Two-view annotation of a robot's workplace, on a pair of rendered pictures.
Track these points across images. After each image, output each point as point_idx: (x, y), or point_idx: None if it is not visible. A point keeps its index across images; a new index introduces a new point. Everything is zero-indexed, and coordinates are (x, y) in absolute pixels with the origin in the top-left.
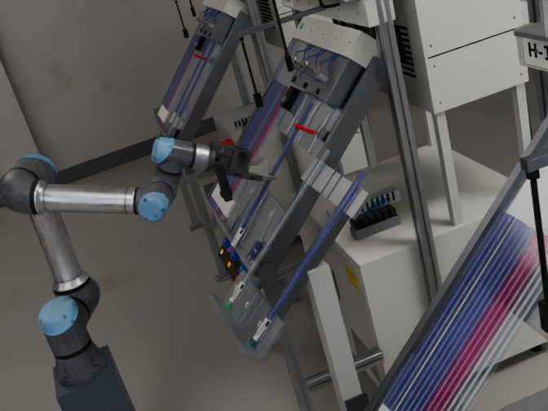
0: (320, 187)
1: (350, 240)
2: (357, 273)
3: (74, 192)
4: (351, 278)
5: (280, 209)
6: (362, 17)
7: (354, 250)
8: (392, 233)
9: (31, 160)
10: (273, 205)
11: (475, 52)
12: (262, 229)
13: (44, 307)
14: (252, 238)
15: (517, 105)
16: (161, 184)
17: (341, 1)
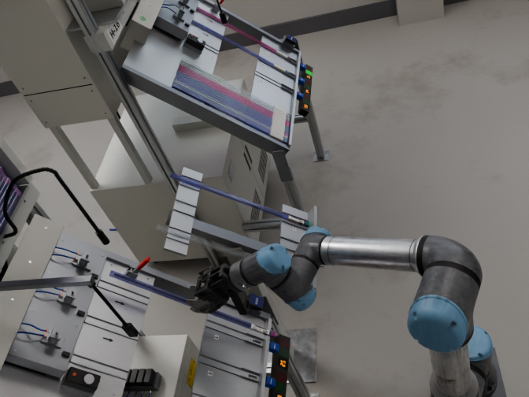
0: (188, 220)
1: (165, 381)
2: (190, 347)
3: (382, 238)
4: (192, 379)
5: (209, 318)
6: (30, 195)
7: (175, 361)
8: (135, 365)
9: (429, 288)
10: (208, 336)
11: None
12: (233, 342)
13: (482, 348)
14: (245, 357)
15: None
16: (297, 250)
17: (24, 192)
